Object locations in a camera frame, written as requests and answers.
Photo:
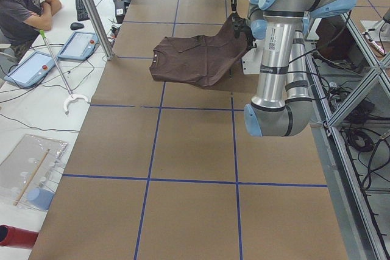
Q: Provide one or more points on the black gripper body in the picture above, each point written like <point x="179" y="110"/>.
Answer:
<point x="238" y="24"/>

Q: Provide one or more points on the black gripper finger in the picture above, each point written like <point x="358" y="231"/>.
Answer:
<point x="236" y="7"/>

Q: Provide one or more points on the dark brown t-shirt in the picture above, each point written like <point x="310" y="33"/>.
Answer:
<point x="200" y="60"/>

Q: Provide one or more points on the black box white label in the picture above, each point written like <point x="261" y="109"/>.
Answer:
<point x="120" y="11"/>

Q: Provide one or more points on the black keyboard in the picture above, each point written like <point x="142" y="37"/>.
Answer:
<point x="81" y="11"/>

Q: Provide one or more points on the far blue teach pendant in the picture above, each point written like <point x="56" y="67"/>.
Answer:
<point x="79" y="46"/>

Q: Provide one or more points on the blue teach pendant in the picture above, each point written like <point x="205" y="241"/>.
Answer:
<point x="32" y="70"/>
<point x="79" y="46"/>

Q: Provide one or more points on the black computer mouse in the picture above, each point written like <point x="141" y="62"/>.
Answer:
<point x="76" y="26"/>

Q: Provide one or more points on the white reacher grabber stick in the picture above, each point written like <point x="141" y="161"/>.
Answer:
<point x="72" y="96"/>

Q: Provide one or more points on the seated man grey shirt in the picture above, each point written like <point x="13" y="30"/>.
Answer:
<point x="21" y="21"/>

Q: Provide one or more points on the near blue teach pendant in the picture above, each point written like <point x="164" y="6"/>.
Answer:
<point x="32" y="70"/>

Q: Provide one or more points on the clear plastic bag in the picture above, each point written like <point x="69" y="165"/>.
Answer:
<point x="35" y="162"/>

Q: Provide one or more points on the light blue cup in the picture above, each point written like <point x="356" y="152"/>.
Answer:
<point x="40" y="198"/>

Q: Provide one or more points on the red cylinder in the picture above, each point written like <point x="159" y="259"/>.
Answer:
<point x="17" y="237"/>

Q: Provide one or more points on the aluminium frame post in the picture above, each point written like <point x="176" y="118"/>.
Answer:
<point x="98" y="28"/>

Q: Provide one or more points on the aluminium side frame rail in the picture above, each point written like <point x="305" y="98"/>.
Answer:
<point x="350" y="82"/>

